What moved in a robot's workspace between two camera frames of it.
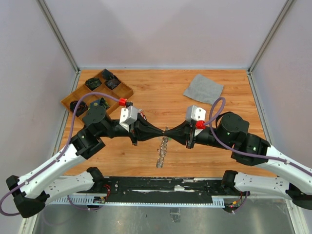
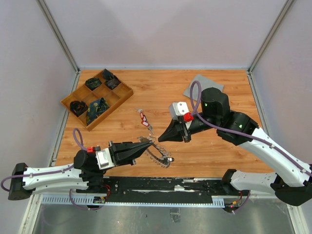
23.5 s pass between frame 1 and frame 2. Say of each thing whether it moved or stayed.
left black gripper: moved
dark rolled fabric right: stayed
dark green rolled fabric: stayed
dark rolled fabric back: stayed
